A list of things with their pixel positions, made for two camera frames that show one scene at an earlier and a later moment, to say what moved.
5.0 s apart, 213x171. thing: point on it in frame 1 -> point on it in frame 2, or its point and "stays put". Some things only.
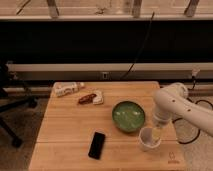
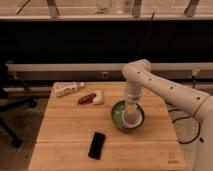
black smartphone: (96, 146) stays put
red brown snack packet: (87, 99) stays put
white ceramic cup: (146, 141) -> (132, 119)
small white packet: (98, 99) stays put
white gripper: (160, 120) -> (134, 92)
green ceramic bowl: (128, 116) stays put
